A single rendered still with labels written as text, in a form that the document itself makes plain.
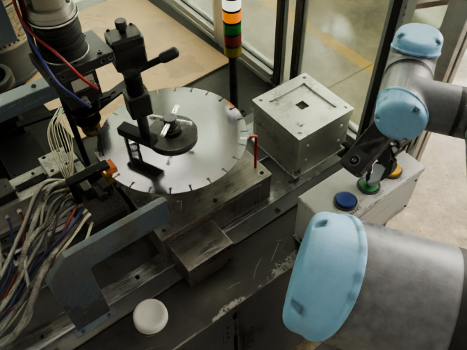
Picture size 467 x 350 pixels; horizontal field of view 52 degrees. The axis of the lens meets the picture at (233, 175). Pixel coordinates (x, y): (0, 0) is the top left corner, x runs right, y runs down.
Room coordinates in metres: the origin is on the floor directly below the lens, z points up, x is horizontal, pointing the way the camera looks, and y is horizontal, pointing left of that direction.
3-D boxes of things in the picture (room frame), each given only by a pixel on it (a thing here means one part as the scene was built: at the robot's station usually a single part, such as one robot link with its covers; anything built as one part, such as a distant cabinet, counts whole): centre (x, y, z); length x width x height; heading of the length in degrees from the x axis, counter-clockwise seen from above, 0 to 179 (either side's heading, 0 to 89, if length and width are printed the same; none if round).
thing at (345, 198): (0.60, -0.23, 0.90); 0.04 x 0.04 x 0.02
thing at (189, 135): (0.76, 0.13, 0.96); 0.11 x 0.11 x 0.03
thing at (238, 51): (1.03, -0.01, 0.98); 0.05 x 0.04 x 0.03; 35
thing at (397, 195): (0.65, -0.28, 0.82); 0.28 x 0.11 x 0.15; 125
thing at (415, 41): (0.64, -0.30, 1.21); 0.09 x 0.08 x 0.11; 159
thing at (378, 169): (0.64, -0.31, 0.95); 0.06 x 0.03 x 0.09; 125
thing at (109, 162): (0.64, 0.29, 0.93); 0.10 x 0.03 x 0.07; 125
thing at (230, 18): (1.03, -0.01, 1.08); 0.05 x 0.04 x 0.03; 35
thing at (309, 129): (0.90, -0.18, 0.82); 0.18 x 0.18 x 0.15; 35
